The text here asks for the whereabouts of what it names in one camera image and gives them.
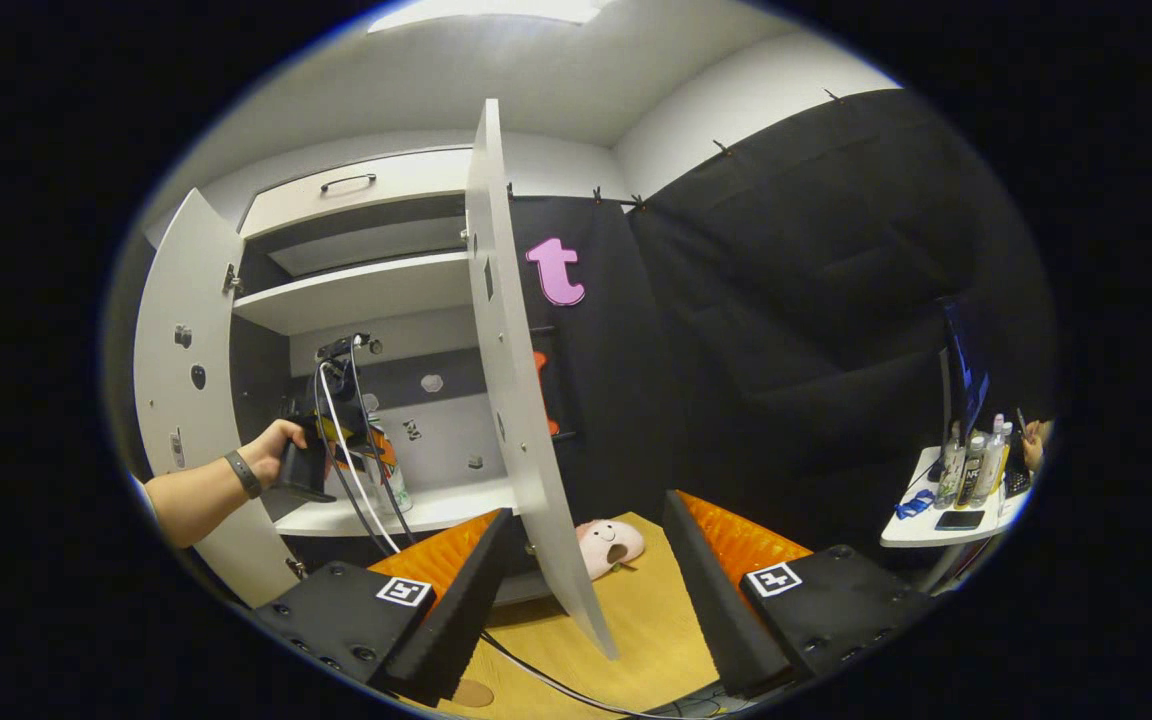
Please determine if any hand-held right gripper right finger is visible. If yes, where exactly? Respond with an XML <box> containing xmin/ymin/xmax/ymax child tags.
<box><xmin>663</xmin><ymin>490</ymin><xmax>942</xmax><ymax>699</ymax></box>

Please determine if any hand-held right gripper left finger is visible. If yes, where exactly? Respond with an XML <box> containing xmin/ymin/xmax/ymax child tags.
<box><xmin>254</xmin><ymin>507</ymin><xmax>517</xmax><ymax>709</ymax></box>

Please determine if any white bottle with green label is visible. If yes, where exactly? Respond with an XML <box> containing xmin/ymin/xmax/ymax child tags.
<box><xmin>364</xmin><ymin>395</ymin><xmax>415</xmax><ymax>514</ymax></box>

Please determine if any white cabinet door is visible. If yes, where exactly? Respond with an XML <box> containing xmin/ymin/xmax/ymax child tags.
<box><xmin>464</xmin><ymin>98</ymin><xmax>620</xmax><ymax>661</ymax></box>
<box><xmin>133</xmin><ymin>188</ymin><xmax>302</xmax><ymax>609</ymax></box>

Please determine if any dark wristband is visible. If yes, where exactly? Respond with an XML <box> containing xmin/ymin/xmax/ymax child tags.
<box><xmin>224</xmin><ymin>450</ymin><xmax>264</xmax><ymax>501</ymax></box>

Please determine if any white cabinet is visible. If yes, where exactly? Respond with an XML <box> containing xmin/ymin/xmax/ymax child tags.
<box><xmin>226</xmin><ymin>145</ymin><xmax>537</xmax><ymax>606</ymax></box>

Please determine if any pink plush face toy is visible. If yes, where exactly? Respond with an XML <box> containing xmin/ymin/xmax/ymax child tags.
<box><xmin>576</xmin><ymin>518</ymin><xmax>647</xmax><ymax>581</ymax></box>

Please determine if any white cabinet shelf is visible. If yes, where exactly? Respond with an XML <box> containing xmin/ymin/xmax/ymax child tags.
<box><xmin>233</xmin><ymin>250</ymin><xmax>474</xmax><ymax>336</ymax></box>

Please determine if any white side table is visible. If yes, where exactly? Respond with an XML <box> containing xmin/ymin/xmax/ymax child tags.
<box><xmin>881</xmin><ymin>440</ymin><xmax>1037</xmax><ymax>591</ymax></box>

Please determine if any white upper cabinet flap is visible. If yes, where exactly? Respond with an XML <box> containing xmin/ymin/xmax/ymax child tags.
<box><xmin>239</xmin><ymin>145</ymin><xmax>477</xmax><ymax>241</ymax></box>

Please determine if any black backdrop cloth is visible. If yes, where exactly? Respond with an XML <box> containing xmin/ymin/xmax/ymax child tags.
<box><xmin>506</xmin><ymin>88</ymin><xmax>1057</xmax><ymax>591</ymax></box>

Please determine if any clear drink bottle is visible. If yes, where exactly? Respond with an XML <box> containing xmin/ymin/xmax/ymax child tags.
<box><xmin>976</xmin><ymin>415</ymin><xmax>1012</xmax><ymax>501</ymax></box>
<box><xmin>958</xmin><ymin>435</ymin><xmax>987</xmax><ymax>506</ymax></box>
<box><xmin>936</xmin><ymin>422</ymin><xmax>967</xmax><ymax>509</ymax></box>

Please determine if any computer monitor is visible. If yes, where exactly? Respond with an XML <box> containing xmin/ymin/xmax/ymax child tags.
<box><xmin>941</xmin><ymin>295</ymin><xmax>992</xmax><ymax>441</ymax></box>

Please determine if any ceiling light panel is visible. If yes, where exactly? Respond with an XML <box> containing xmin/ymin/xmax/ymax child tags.
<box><xmin>368</xmin><ymin>0</ymin><xmax>607</xmax><ymax>33</ymax></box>

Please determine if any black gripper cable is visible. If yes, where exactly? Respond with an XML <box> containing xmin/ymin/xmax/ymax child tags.
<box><xmin>348</xmin><ymin>343</ymin><xmax>422</xmax><ymax>551</ymax></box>

